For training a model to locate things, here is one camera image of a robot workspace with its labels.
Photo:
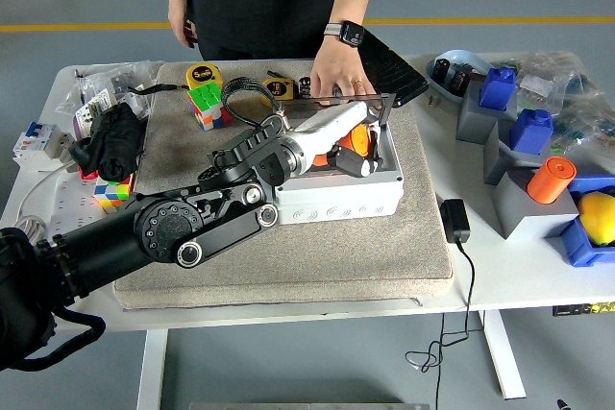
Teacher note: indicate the yellow tape measure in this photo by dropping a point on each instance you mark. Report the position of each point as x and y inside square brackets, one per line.
[278, 88]
[202, 75]

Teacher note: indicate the yellow lemon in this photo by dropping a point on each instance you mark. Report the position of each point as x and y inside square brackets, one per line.
[598, 218]

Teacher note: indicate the small metal screw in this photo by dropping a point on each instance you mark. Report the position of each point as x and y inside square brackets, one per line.
[434, 100]

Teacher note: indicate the black cloth bundle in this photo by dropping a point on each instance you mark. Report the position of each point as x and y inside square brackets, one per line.
[115, 141]

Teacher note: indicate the small red item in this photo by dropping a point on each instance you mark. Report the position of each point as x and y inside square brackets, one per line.
[86, 175]

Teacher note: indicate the grey holder block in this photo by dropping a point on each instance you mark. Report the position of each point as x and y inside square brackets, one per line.
[473, 122]
[528, 223]
[497, 160]

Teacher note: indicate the rubik's cube yellow face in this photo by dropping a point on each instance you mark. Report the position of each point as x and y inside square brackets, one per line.
[113, 194]

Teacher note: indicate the white blue circuit breaker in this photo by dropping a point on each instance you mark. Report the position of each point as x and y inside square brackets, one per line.
[41, 143]

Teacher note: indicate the grey-brown mat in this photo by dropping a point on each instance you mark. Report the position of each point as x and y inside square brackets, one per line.
[312, 261]

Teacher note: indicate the blue storage bin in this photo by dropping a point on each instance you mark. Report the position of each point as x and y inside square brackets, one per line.
[579, 247]

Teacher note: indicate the clear plastic bags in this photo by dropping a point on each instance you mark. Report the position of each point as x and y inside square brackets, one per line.
[120, 74]

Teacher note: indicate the white electrical box clear lid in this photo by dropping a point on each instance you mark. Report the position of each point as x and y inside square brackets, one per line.
[336, 194]

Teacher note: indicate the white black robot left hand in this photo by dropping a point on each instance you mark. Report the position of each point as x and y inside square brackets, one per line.
[331, 122]

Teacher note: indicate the black wristwatch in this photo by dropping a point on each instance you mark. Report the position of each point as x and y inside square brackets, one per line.
[348, 33]

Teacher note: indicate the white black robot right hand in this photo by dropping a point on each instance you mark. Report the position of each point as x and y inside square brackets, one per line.
[563, 405]

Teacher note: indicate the rubik's cube green face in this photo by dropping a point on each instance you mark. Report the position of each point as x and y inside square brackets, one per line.
[204, 100]

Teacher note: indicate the clear bags of parts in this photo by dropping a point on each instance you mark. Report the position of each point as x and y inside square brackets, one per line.
[543, 74]

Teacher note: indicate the orange cylinder battery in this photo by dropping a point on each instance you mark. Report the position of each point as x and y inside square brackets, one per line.
[550, 182]
[356, 140]

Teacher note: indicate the black power adapter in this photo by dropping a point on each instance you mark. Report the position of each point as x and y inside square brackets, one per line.
[454, 220]

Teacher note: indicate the black hard case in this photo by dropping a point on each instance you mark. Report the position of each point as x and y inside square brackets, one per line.
[394, 71]

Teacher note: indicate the white purple circuit breaker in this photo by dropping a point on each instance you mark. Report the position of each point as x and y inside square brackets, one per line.
[93, 110]

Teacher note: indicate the person's right hand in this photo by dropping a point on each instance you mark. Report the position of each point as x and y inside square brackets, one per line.
[180, 21]

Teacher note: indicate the white power strip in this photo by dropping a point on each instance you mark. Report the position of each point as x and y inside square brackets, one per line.
[72, 203]

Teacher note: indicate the light blue bowl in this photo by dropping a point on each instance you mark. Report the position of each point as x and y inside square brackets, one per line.
[461, 57]

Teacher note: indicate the person's left hand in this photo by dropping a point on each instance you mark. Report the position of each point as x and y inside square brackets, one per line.
[336, 69]

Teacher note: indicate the white table leg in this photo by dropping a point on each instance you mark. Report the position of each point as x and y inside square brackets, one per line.
[504, 362]
[151, 371]

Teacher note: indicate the blue bottle-shaped block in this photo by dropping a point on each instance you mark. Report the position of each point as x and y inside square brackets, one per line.
[497, 90]
[531, 131]

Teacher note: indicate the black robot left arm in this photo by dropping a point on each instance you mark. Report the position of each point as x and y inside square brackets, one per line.
[158, 232]

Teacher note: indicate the table control panel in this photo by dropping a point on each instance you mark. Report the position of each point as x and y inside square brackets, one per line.
[567, 310]

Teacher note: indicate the black capacitor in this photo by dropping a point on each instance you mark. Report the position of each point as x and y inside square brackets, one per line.
[305, 86]
[460, 79]
[441, 70]

